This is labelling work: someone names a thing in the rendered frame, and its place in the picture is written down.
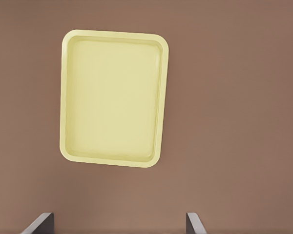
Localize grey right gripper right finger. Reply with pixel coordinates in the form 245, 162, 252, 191
186, 212, 208, 234

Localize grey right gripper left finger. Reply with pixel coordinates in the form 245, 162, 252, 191
21, 212, 55, 234

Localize pale yellow rectangular tray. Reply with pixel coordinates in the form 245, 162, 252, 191
59, 29, 169, 169

